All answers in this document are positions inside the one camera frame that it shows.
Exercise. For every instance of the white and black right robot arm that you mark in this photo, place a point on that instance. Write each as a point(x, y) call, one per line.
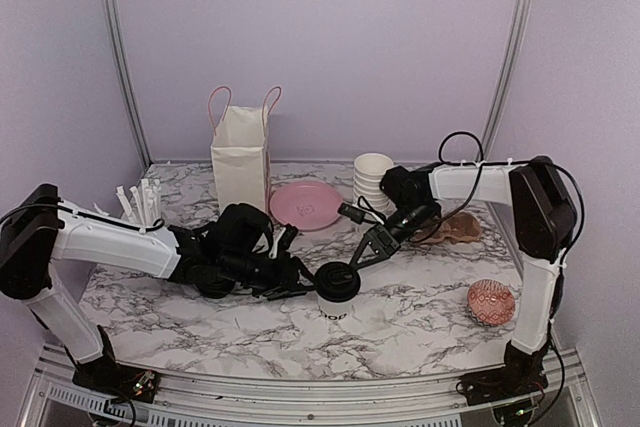
point(544, 217)

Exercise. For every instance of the black cup lid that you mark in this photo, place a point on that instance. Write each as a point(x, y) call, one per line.
point(337, 282)

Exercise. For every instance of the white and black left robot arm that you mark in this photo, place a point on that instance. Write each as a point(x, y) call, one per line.
point(240, 248)

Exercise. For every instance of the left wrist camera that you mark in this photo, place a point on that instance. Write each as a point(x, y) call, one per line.
point(283, 240)

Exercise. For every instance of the stack of white paper cups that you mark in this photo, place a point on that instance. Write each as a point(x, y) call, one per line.
point(369, 169)

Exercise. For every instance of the aluminium frame post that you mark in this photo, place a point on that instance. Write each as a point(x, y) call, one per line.
point(118, 50)
point(515, 38)

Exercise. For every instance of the right aluminium frame post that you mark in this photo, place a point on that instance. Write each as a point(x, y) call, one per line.
point(515, 38)

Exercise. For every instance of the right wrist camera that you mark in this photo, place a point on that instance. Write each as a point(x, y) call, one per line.
point(361, 216)

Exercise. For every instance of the front stack of black lids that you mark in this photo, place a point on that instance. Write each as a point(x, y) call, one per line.
point(217, 289)

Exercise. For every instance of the white paper bag pink handles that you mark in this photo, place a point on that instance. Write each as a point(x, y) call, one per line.
point(240, 153)

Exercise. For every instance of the brown cardboard cup carrier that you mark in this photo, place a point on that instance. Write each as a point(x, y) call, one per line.
point(463, 227)

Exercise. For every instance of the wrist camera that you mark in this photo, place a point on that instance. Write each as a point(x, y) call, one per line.
point(283, 240)
point(361, 216)

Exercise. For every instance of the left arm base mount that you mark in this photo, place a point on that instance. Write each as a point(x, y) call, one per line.
point(120, 377)

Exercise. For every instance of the white paper coffee cup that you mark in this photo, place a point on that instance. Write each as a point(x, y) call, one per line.
point(335, 312)

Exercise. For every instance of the left aluminium frame post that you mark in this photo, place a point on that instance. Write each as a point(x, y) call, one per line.
point(118, 50)

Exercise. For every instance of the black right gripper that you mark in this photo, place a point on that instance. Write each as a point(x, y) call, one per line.
point(384, 240)

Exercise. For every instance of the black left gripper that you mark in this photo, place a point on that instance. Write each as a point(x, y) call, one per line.
point(288, 277)

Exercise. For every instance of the pink plate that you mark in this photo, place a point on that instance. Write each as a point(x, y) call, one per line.
point(306, 205)

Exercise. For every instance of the front aluminium rail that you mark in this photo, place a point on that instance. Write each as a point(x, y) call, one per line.
point(187, 399)

